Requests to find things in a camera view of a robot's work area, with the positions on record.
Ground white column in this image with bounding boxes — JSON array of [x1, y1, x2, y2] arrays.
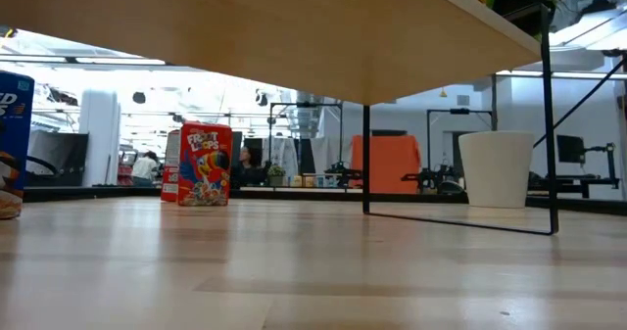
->
[[79, 88, 122, 188]]

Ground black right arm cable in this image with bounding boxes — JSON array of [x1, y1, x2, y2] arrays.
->
[[532, 55, 627, 149]]

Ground white plant pot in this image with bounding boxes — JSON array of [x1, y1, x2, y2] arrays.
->
[[458, 130, 536, 210]]

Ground blue Frosted Flakes cereal box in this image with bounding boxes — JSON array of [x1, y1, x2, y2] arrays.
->
[[0, 70, 36, 221]]

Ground black monitor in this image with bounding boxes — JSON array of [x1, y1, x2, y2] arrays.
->
[[556, 134, 587, 165]]

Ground red cart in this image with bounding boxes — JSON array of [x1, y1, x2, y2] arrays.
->
[[116, 148, 136, 187]]

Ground person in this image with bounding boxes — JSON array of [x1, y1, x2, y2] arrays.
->
[[130, 150, 161, 188], [233, 146, 269, 188]]

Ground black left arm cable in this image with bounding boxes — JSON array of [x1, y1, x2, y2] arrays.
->
[[26, 155, 60, 177]]

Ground wooden shelf with black frame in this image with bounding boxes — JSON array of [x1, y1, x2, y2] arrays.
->
[[0, 0, 560, 237]]

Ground black panel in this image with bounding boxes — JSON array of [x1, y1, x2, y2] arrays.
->
[[26, 130, 90, 188]]

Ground black gantry frame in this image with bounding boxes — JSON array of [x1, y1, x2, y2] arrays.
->
[[425, 107, 497, 174], [267, 101, 344, 174]]

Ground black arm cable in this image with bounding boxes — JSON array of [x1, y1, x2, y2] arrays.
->
[[532, 55, 627, 149], [26, 155, 60, 177]]

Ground red Froot Loops cereal box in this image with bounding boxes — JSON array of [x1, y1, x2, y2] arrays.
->
[[160, 128, 182, 204], [176, 121, 234, 208]]

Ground black aluminium table frame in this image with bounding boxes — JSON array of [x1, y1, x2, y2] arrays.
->
[[22, 185, 627, 217]]

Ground orange panel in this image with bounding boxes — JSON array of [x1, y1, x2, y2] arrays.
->
[[350, 133, 423, 196]]

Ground small potted plant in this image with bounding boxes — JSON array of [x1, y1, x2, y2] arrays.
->
[[266, 164, 287, 188]]

